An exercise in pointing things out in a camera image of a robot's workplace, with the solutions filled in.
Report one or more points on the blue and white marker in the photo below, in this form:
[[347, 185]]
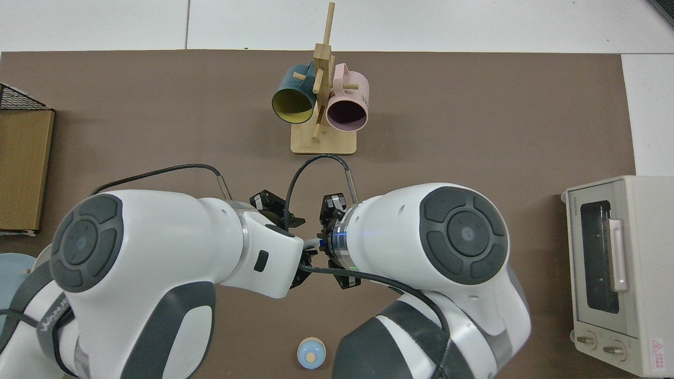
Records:
[[313, 243]]

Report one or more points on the wooden cup stand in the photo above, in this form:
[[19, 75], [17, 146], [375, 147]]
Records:
[[324, 145]]

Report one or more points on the dark blue cup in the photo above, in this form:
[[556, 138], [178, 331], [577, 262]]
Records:
[[292, 105]]

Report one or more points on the small blue round bell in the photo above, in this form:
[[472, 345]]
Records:
[[311, 353]]

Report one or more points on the pink cup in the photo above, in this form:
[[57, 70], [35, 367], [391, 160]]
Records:
[[353, 89]]

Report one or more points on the brown table cloth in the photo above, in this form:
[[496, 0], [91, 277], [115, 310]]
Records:
[[474, 105]]

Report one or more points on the light blue plate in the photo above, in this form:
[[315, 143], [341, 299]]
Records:
[[13, 279]]

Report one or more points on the pale toaster oven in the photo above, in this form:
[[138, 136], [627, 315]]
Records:
[[637, 263]]

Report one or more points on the black mounting bar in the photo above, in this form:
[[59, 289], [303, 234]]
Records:
[[664, 9]]

